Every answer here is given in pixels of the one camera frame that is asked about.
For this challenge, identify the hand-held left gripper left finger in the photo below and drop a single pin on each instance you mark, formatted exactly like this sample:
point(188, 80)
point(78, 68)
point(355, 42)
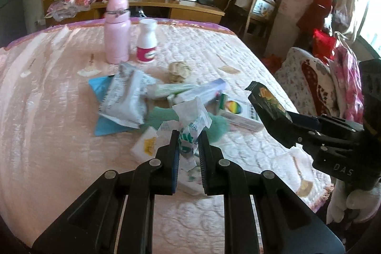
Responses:
point(175, 154)

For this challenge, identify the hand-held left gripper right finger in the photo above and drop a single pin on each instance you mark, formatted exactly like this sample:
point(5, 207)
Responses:
point(203, 154)

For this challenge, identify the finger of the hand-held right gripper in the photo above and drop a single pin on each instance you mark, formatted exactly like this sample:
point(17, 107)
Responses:
point(324, 124)
point(278, 130)

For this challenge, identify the dark yellow-print snack packet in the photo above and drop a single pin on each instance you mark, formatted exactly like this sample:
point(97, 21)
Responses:
point(268, 99)

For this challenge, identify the white green plastic wrapper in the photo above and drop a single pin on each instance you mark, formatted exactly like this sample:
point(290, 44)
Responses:
point(190, 123)

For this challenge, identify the white box with rainbow circle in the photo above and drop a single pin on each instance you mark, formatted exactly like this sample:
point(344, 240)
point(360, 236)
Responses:
point(238, 111)

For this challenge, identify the white blue toothpaste box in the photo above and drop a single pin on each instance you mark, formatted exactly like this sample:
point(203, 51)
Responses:
point(202, 90)

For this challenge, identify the blue plastic packet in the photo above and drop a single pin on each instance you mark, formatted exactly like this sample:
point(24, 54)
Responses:
point(102, 84)

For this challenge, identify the person's right hand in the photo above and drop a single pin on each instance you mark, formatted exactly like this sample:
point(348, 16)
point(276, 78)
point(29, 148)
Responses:
point(357, 200)

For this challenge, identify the white yellow-print tissue pack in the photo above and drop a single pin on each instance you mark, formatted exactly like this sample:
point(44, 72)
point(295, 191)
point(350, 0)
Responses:
point(145, 144)

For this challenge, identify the green fuzzy cloth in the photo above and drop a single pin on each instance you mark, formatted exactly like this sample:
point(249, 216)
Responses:
point(159, 115)

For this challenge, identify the armchair with floral cover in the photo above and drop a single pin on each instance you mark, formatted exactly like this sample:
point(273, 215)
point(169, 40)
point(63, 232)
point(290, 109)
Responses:
point(303, 84)

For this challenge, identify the pink floral cloth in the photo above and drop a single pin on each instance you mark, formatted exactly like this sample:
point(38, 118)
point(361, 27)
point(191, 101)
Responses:
point(348, 81)

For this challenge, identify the white green tube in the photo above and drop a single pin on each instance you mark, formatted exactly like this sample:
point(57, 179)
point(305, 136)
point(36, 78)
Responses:
point(172, 89)

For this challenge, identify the red plastic bag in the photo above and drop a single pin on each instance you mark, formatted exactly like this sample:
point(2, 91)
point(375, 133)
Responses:
point(272, 62)

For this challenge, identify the white grey plastic packet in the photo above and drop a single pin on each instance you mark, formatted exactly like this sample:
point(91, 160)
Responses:
point(125, 99)

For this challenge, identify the crumpled beige paper ball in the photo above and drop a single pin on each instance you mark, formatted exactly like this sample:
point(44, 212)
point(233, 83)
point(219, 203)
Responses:
point(178, 72)

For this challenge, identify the window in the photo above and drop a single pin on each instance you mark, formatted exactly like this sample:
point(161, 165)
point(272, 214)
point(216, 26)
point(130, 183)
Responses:
point(370, 19)

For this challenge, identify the white pill bottle pink label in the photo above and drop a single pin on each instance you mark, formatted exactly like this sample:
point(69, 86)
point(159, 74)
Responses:
point(146, 39)

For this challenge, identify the wooden chair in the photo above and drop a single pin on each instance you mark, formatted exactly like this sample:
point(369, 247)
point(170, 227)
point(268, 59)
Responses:
point(262, 7)

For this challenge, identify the dark wooden cabinet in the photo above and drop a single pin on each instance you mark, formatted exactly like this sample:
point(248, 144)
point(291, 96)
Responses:
point(230, 4)

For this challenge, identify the wooden desk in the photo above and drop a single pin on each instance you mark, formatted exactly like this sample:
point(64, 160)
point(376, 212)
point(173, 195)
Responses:
point(184, 5)

